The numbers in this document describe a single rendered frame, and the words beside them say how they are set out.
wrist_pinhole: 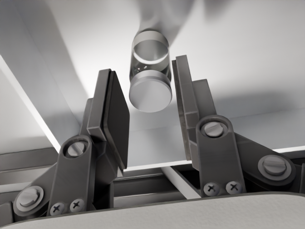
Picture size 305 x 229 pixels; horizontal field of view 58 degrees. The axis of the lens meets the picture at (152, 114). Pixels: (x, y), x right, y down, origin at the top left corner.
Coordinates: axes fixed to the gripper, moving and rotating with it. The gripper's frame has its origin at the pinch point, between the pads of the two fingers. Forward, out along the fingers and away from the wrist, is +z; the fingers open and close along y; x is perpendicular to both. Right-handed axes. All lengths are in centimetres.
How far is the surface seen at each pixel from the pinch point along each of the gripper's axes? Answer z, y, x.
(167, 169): 4.6, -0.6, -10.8
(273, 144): 2.6, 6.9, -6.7
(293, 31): 5.5, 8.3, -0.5
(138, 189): 4.5, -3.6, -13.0
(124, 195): 4.1, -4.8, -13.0
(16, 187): 6.1, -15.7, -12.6
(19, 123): 6.0, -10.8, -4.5
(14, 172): 4.0, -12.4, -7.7
